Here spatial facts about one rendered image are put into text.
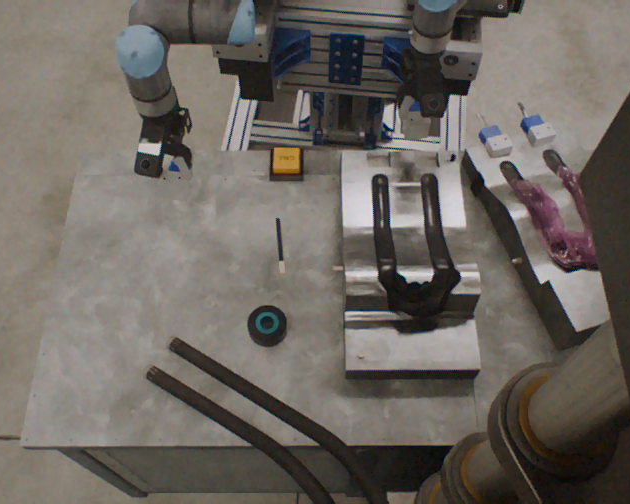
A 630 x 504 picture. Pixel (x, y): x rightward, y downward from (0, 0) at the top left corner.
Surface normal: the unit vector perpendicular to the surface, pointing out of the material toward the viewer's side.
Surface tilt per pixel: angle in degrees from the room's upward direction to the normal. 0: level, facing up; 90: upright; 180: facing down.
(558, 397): 90
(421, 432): 0
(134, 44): 0
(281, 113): 0
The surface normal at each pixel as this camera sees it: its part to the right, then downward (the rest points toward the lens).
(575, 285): 0.00, -0.47
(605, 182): -1.00, 0.00
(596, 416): -0.54, 0.74
